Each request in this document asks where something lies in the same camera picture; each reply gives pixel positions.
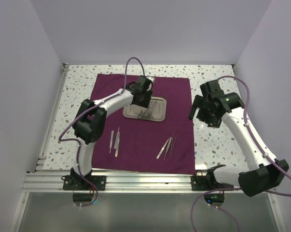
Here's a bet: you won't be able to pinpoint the steel instrument tray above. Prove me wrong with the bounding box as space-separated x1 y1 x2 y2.
123 97 167 122

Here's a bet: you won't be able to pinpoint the small silver tweezers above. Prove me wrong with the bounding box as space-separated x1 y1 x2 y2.
109 130 114 153

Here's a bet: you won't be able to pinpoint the pointed silver tweezers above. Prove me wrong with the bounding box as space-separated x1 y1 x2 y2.
164 135 177 160

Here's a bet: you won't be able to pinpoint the maroon surgical cloth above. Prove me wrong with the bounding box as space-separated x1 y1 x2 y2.
92 77 195 175

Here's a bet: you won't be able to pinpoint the large silver tweezers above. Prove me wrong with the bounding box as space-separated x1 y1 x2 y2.
114 128 120 157

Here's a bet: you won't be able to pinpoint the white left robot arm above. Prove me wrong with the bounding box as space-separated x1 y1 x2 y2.
70 75 155 190

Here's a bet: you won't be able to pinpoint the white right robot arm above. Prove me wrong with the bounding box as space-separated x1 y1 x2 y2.
188 80 289 197

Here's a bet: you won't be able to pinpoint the steel scissors and forceps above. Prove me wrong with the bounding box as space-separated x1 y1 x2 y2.
137 101 161 121

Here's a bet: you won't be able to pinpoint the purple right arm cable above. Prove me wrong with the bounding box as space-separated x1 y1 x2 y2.
190 75 291 232

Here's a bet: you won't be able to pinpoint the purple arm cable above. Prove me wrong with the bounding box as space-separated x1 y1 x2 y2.
58 57 146 207
190 75 291 232

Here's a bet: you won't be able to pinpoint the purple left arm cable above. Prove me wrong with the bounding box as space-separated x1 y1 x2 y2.
58 57 146 207

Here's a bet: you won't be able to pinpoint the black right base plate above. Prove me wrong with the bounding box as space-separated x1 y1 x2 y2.
190 170 234 191

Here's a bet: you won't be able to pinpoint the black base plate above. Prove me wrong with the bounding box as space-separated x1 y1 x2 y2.
190 170 234 191
61 175 107 191

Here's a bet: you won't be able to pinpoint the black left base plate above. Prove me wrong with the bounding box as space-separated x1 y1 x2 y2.
61 175 107 191

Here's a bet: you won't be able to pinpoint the aluminium rail frame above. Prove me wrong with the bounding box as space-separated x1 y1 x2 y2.
9 64 287 232

